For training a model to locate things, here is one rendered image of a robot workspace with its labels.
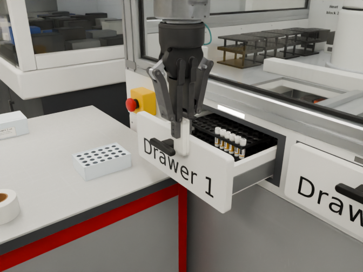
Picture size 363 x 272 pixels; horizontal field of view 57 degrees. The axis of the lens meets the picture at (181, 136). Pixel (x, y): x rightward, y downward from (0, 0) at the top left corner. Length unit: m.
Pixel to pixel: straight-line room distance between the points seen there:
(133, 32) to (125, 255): 0.61
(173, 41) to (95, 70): 0.91
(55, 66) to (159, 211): 0.73
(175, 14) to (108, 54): 0.94
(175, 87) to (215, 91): 0.21
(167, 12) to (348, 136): 0.34
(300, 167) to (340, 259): 0.18
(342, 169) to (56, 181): 0.62
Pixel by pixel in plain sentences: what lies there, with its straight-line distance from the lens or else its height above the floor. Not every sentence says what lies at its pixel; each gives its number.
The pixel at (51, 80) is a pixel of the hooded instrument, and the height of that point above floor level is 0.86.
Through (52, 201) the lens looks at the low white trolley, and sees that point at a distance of 0.79.
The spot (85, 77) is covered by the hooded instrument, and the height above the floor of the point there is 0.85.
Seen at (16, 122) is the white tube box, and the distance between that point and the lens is 1.15.
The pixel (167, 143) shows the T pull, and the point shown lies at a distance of 0.65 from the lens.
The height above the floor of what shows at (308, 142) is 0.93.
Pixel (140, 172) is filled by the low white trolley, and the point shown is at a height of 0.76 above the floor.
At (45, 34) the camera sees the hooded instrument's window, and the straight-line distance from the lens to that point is 1.37.
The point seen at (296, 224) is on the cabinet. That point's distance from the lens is 0.72.
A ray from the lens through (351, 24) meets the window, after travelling 0.59.
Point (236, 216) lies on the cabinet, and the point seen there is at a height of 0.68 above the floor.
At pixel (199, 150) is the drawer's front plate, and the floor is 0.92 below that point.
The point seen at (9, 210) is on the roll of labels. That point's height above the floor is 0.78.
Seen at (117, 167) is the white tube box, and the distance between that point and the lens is 0.86.
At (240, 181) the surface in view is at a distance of 0.63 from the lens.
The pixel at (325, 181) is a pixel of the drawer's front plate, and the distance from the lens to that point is 0.62.
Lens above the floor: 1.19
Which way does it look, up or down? 24 degrees down
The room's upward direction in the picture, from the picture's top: straight up
